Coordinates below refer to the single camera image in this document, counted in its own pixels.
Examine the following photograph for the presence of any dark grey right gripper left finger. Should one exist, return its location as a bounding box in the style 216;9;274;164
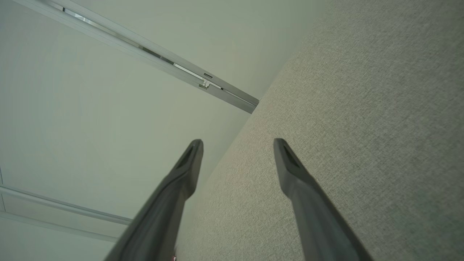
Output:
104;139;204;261

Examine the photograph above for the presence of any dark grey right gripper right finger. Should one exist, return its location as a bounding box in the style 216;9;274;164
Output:
273;138;374;261

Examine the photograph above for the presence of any grey fabric sofa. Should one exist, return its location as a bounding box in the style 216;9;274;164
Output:
174;0;464;261

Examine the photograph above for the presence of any white wall frame strip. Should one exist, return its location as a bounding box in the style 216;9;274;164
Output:
0;167;133;243

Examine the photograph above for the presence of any grey aluminium wall rail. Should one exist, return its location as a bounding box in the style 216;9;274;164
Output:
11;0;260;114

